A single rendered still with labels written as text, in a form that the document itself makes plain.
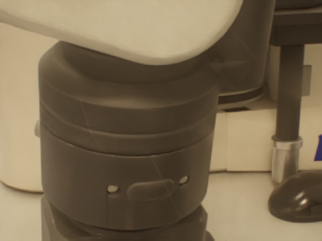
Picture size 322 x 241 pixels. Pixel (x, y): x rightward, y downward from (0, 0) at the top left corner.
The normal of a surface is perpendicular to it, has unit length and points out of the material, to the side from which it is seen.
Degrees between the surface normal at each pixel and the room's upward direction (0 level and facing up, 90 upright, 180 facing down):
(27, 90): 91
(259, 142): 90
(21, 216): 0
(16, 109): 91
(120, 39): 102
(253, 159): 90
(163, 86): 56
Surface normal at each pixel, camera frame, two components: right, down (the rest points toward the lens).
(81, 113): -0.44, 0.41
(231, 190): 0.00, -0.96
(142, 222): 0.22, 0.47
